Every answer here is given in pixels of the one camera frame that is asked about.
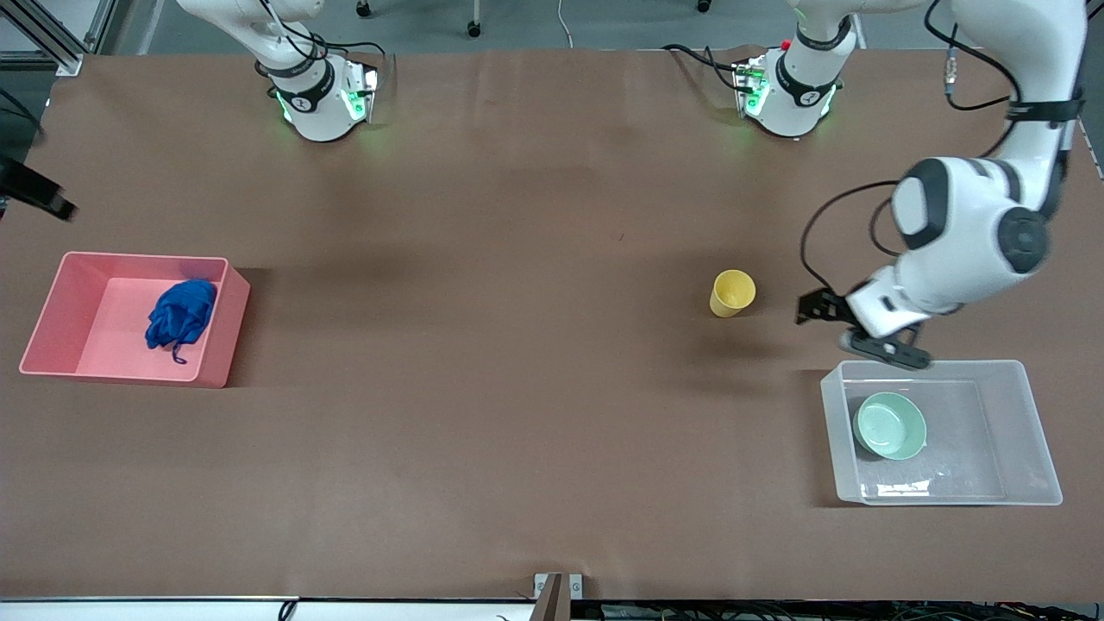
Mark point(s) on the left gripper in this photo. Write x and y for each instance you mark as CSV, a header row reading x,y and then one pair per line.
x,y
830,305

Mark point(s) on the mint green bowl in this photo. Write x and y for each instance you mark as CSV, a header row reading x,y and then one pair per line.
x,y
890,427

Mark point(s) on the yellow plastic cup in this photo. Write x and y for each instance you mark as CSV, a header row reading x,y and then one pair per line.
x,y
731,293

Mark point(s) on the blue cloth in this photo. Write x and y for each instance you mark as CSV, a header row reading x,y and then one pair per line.
x,y
181,315

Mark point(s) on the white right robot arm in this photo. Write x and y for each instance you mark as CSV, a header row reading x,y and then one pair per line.
x,y
315,103

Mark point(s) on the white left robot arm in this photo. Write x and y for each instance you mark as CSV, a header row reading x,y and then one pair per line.
x,y
975,224

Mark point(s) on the clear plastic box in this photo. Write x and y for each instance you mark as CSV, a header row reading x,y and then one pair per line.
x,y
1026,414

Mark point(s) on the pink plastic bin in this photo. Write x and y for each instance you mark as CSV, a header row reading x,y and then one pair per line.
x,y
103,336

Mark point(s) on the brown paper table cover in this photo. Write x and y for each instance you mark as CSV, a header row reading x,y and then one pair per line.
x,y
552,371

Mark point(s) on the white table edge bar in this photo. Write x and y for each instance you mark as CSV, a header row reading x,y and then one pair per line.
x,y
172,611

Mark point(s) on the aluminium frame post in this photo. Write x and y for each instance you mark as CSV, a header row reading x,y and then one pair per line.
x,y
52,47

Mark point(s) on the metal table edge bracket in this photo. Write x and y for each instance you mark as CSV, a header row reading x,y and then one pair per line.
x,y
556,595

